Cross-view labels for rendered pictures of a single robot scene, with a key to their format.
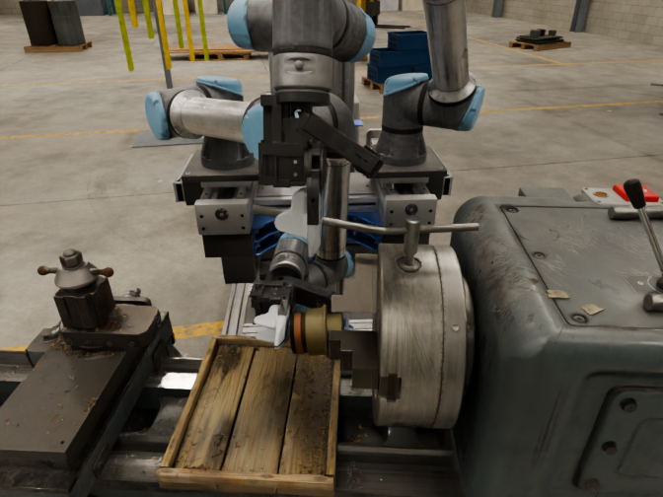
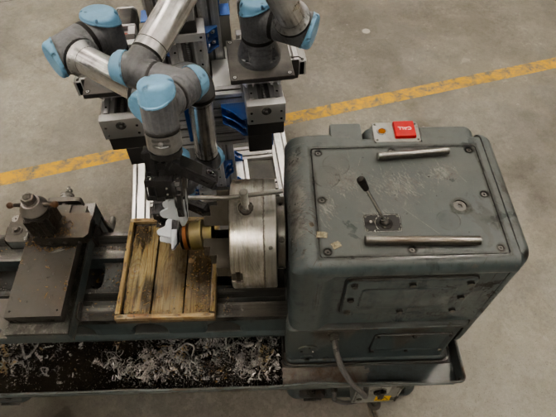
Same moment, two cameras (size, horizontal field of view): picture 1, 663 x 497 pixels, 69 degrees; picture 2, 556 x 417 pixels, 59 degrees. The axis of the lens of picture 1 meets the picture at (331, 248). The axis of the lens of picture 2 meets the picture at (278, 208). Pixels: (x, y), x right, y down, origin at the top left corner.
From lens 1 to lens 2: 69 cm
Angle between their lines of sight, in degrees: 25
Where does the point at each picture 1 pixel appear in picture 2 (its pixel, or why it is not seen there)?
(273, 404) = (177, 267)
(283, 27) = (148, 124)
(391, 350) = (235, 261)
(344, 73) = not seen: outside the picture
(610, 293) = (351, 231)
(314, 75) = (170, 147)
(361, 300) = (222, 218)
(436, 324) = (260, 246)
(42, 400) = (35, 284)
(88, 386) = (59, 272)
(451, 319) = (268, 243)
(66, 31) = not seen: outside the picture
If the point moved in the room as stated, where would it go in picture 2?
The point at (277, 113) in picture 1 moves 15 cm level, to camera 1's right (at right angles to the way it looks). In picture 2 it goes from (152, 163) to (222, 158)
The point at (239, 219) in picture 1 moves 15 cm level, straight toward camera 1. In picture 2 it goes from (135, 127) to (141, 160)
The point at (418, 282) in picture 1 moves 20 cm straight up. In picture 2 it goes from (250, 222) to (246, 174)
